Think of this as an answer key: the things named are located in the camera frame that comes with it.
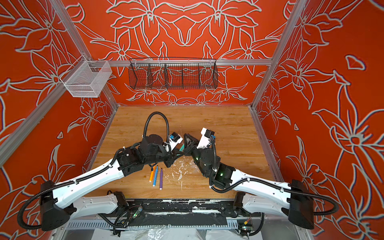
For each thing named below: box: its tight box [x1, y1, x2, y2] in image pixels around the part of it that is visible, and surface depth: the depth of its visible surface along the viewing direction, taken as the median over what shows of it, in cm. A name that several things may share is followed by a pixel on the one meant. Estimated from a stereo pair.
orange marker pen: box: [149, 165, 156, 183], surface depth 85 cm
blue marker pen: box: [152, 165, 159, 187], surface depth 84 cm
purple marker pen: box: [159, 167, 163, 190], surface depth 83 cm
